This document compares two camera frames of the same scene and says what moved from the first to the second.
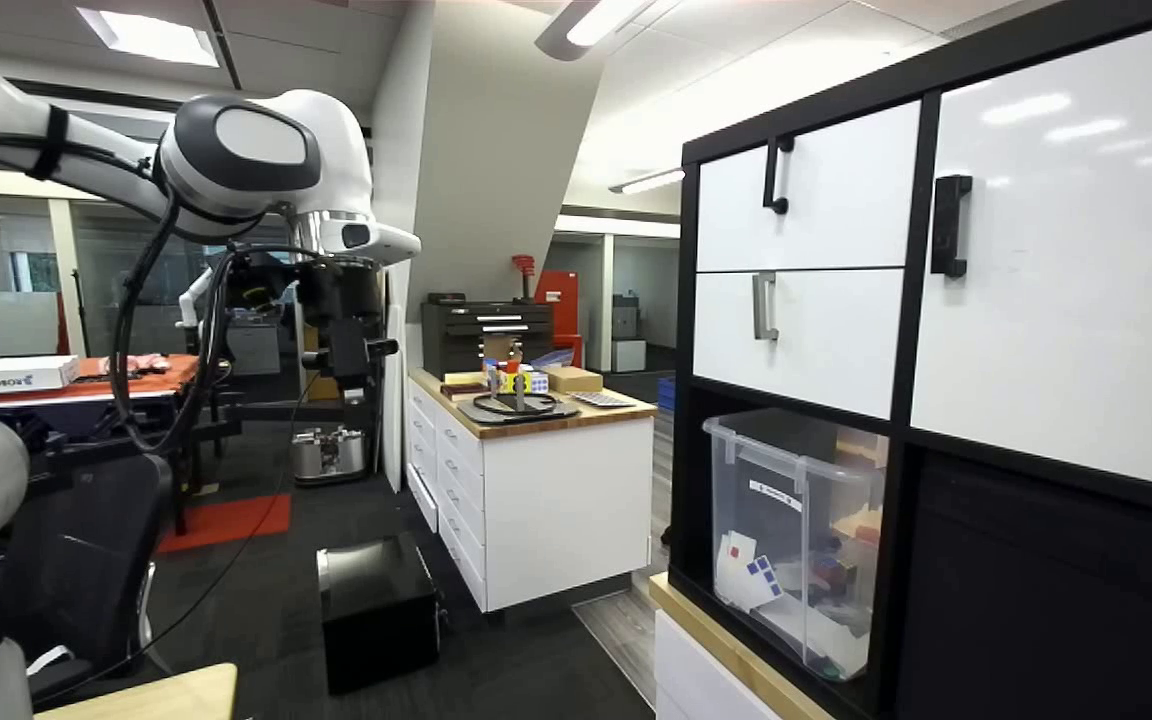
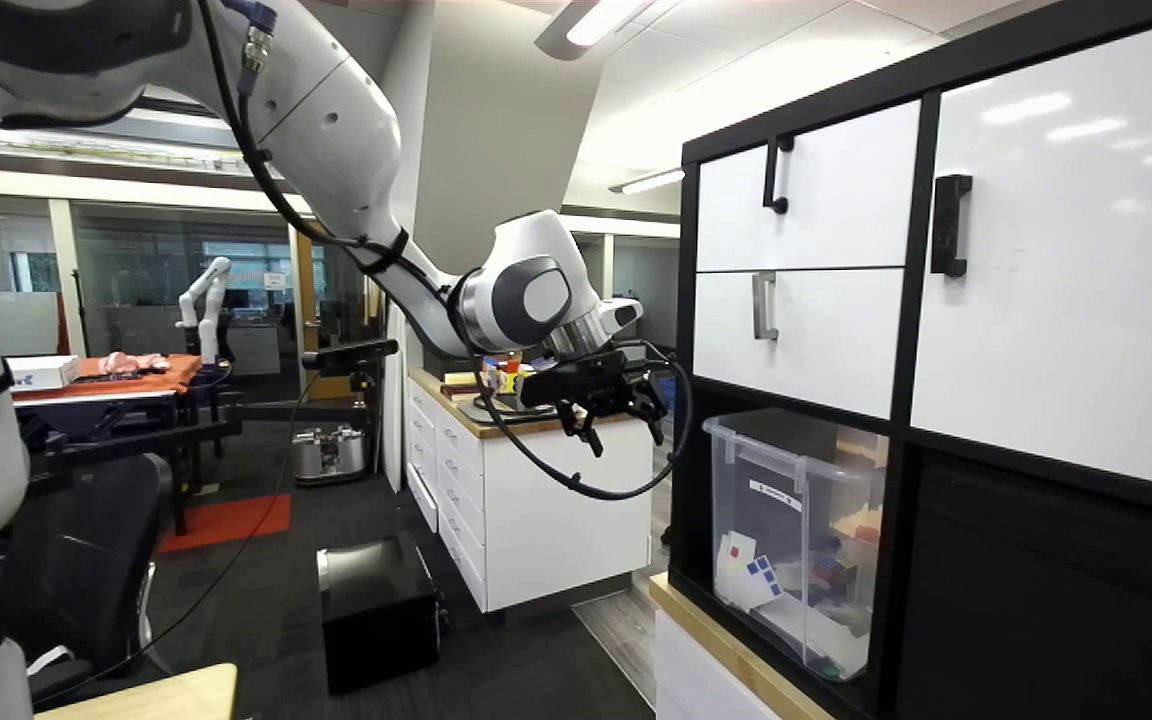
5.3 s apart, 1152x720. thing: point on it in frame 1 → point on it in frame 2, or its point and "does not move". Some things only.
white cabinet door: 1084,319 does not move
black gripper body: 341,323 → 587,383
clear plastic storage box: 798,509 does not move
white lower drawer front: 834,343 does not move
